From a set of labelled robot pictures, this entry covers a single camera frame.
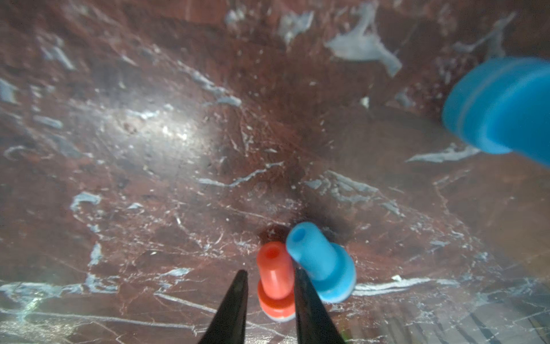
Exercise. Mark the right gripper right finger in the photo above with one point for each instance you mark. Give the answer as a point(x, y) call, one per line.
point(313, 323)

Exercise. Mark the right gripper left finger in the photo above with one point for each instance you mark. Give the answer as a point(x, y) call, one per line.
point(229, 322)

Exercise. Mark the red stamp right middle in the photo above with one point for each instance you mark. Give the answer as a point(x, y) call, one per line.
point(276, 285)

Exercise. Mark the blue stamp right top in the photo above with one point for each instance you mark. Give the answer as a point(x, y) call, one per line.
point(328, 265)

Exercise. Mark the blue stamp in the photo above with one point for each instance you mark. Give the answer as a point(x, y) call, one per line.
point(502, 106)
point(328, 265)

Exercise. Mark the blue stamp right lower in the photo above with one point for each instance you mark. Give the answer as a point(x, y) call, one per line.
point(502, 106)

